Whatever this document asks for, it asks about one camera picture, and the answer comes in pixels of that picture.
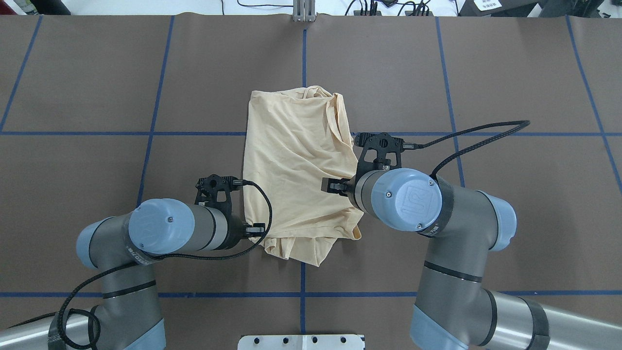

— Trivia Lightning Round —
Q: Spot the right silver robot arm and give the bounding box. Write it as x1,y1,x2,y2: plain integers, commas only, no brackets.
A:
321,168,622,350

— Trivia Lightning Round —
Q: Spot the aluminium frame post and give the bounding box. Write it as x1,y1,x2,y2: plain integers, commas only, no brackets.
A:
293,0,317,22

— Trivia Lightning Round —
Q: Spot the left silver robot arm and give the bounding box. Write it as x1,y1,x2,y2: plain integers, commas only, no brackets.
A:
1,198,273,350

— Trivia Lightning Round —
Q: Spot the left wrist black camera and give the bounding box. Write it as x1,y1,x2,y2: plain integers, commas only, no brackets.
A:
194,174,244,210

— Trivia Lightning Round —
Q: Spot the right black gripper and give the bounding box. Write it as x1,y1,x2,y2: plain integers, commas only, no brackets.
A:
322,177,362,205

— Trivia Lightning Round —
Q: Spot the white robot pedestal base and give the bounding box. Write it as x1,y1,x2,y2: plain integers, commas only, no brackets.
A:
237,334,366,350

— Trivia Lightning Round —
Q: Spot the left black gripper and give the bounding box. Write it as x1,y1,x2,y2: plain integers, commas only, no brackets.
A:
226,214,266,249

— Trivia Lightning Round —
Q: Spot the yellow long-sleeve California shirt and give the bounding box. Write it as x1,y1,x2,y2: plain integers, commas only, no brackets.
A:
242,86,363,267

